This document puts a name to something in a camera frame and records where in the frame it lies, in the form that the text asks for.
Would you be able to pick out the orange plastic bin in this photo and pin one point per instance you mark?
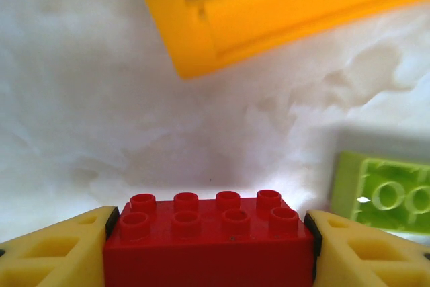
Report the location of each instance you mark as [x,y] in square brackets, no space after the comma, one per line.
[268,14]

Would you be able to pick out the red lego brick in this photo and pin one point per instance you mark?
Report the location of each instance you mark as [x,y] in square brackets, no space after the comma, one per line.
[208,256]

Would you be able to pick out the green lego brick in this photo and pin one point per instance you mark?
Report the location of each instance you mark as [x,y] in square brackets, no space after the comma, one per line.
[346,183]

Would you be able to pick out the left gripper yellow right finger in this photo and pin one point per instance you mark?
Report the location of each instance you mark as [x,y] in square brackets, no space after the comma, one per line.
[336,260]

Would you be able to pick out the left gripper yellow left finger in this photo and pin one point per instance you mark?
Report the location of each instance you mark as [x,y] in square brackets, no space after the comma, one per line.
[94,253]

